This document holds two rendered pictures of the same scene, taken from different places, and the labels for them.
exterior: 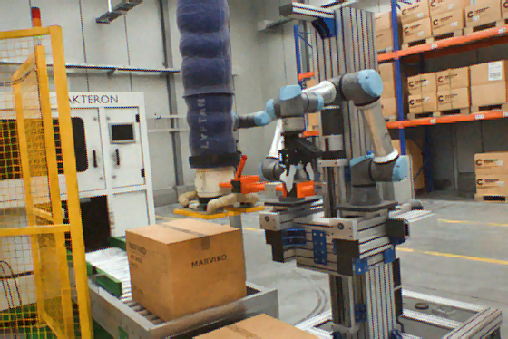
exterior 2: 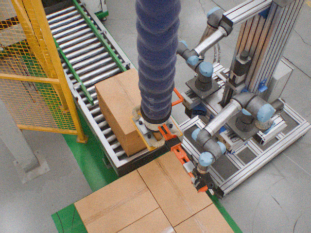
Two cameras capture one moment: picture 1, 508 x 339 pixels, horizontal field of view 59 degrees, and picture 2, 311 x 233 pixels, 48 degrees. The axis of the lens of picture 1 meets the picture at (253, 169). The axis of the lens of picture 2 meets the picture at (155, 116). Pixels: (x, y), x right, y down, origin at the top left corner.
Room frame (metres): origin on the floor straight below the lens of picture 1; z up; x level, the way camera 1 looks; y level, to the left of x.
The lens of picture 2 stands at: (0.63, 0.09, 3.39)
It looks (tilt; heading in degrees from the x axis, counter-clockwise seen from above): 56 degrees down; 4
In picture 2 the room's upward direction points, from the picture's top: straight up
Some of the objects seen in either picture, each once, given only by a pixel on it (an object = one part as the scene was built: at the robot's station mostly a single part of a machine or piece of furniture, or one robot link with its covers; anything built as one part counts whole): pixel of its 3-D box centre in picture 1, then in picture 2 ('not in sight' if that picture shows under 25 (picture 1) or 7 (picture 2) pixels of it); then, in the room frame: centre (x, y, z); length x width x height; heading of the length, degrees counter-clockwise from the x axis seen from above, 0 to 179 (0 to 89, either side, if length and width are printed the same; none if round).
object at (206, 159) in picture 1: (214, 159); (156, 108); (2.07, 0.18, 1.32); 0.23 x 0.23 x 0.04
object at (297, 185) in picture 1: (297, 188); (199, 184); (1.56, -0.15, 1.20); 0.08 x 0.07 x 0.05; 33
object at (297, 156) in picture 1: (293, 148); (201, 171); (1.59, -0.14, 1.34); 0.09 x 0.08 x 0.12; 32
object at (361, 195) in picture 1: (364, 193); (246, 120); (2.16, -0.52, 1.09); 0.15 x 0.15 x 0.10
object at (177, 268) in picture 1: (182, 266); (131, 112); (2.41, 0.42, 0.75); 0.60 x 0.40 x 0.40; 34
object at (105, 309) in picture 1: (83, 293); (67, 82); (2.90, 1.16, 0.50); 2.31 x 0.05 x 0.19; 35
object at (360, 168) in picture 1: (364, 169); (250, 112); (2.16, -0.52, 1.20); 0.13 x 0.12 x 0.14; 46
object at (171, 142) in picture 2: (245, 185); (173, 143); (1.86, 0.04, 1.20); 0.10 x 0.08 x 0.06; 123
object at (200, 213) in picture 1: (199, 209); (144, 130); (2.01, 0.26, 1.10); 0.34 x 0.10 x 0.05; 33
